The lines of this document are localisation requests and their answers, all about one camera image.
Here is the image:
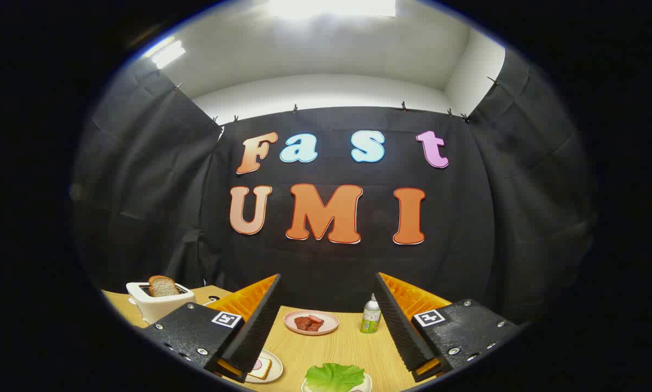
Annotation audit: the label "brown meat pieces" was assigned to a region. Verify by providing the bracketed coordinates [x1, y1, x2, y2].
[294, 315, 325, 332]

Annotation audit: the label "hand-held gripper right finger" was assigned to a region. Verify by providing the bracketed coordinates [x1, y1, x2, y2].
[373, 272, 522, 383]

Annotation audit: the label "brown crust bread slice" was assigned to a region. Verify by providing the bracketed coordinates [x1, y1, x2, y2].
[148, 275, 180, 298]

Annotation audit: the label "small ceiling light panel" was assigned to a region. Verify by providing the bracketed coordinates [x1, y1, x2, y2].
[143, 37, 186, 69]

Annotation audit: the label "white toaster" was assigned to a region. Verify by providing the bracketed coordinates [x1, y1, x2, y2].
[126, 281, 196, 326]

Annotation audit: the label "oblong white plate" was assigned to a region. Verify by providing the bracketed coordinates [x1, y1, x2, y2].
[301, 373, 373, 392]

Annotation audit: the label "large ceiling light panel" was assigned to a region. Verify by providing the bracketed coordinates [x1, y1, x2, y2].
[269, 0, 397, 18]

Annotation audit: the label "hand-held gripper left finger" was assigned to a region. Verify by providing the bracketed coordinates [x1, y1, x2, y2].
[142, 273, 283, 384]

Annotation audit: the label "round white plate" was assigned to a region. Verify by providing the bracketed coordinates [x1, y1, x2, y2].
[244, 350, 284, 384]

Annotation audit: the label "pink plate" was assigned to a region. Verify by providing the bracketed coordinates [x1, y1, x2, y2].
[284, 310, 339, 336]

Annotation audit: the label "green lettuce leaf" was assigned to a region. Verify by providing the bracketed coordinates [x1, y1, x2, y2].
[305, 363, 365, 392]

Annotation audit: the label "square white bread slice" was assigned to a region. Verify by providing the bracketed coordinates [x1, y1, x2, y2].
[248, 358, 272, 381]

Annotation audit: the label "green label drink bottle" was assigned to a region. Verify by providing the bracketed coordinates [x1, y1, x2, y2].
[360, 293, 382, 334]

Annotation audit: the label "black backdrop cloth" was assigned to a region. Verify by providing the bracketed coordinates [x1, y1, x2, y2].
[70, 46, 599, 327]

